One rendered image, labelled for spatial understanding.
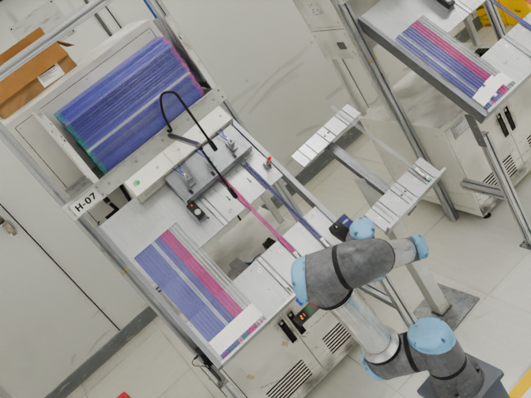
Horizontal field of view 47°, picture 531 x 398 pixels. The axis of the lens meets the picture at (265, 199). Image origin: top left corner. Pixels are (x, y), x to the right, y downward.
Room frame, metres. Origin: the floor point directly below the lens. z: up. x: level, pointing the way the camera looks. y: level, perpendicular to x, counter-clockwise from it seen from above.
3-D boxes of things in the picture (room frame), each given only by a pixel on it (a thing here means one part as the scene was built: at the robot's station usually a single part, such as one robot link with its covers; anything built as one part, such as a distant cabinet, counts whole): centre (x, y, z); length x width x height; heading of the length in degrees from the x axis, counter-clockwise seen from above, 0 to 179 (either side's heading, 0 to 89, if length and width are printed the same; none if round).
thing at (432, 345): (1.29, -0.15, 0.72); 0.13 x 0.12 x 0.14; 62
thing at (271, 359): (2.48, 0.30, 0.31); 0.70 x 0.65 x 0.62; 105
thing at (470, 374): (1.29, -0.16, 0.60); 0.15 x 0.15 x 0.10
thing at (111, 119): (2.38, 0.22, 1.52); 0.51 x 0.13 x 0.27; 105
